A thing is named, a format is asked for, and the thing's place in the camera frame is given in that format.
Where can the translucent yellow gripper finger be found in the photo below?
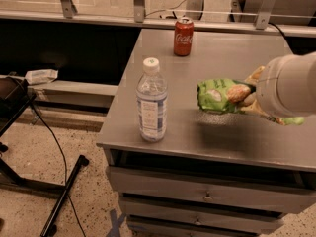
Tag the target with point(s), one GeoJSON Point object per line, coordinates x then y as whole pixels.
{"type": "Point", "coordinates": [254, 77]}
{"type": "Point", "coordinates": [251, 106]}

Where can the green rice chip bag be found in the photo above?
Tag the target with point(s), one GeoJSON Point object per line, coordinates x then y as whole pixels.
{"type": "Point", "coordinates": [222, 96]}

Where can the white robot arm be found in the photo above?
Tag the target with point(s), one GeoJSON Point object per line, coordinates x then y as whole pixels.
{"type": "Point", "coordinates": [285, 90]}

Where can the clear plastic water bottle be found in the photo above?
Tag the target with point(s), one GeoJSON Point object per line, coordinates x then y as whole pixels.
{"type": "Point", "coordinates": [152, 95]}

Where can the grey drawer cabinet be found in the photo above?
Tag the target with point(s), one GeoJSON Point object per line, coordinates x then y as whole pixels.
{"type": "Point", "coordinates": [231, 147]}

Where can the red cola can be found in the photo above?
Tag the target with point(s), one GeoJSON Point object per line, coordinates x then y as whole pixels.
{"type": "Point", "coordinates": [183, 36]}

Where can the top grey drawer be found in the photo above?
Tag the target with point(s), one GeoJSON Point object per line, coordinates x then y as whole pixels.
{"type": "Point", "coordinates": [208, 190]}

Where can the grey drawer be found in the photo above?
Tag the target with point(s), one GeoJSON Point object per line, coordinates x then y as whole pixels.
{"type": "Point", "coordinates": [174, 229]}
{"type": "Point", "coordinates": [199, 215]}
{"type": "Point", "coordinates": [208, 190]}

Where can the middle grey drawer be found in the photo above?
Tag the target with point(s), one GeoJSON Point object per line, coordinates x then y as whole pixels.
{"type": "Point", "coordinates": [199, 215]}

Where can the bottom grey drawer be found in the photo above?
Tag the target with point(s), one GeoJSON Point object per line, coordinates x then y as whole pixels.
{"type": "Point", "coordinates": [174, 229]}

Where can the blue tape on floor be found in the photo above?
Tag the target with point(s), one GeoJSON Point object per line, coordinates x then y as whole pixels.
{"type": "Point", "coordinates": [116, 222]}

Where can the white wipes packet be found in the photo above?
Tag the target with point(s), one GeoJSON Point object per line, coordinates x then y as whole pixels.
{"type": "Point", "coordinates": [42, 76]}

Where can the black metal stand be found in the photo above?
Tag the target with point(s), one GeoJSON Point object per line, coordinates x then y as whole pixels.
{"type": "Point", "coordinates": [37, 164]}

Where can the right metal railing bracket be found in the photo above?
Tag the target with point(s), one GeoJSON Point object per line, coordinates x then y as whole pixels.
{"type": "Point", "coordinates": [264, 13]}

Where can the metal railing bracket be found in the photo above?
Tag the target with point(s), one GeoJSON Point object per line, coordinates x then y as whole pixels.
{"type": "Point", "coordinates": [264, 13]}
{"type": "Point", "coordinates": [68, 8]}
{"type": "Point", "coordinates": [139, 10]}

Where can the middle metal railing bracket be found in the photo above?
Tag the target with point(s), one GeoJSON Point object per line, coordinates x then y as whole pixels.
{"type": "Point", "coordinates": [139, 10]}

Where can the left metal railing bracket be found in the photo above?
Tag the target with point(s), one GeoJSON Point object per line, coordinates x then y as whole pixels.
{"type": "Point", "coordinates": [68, 8]}

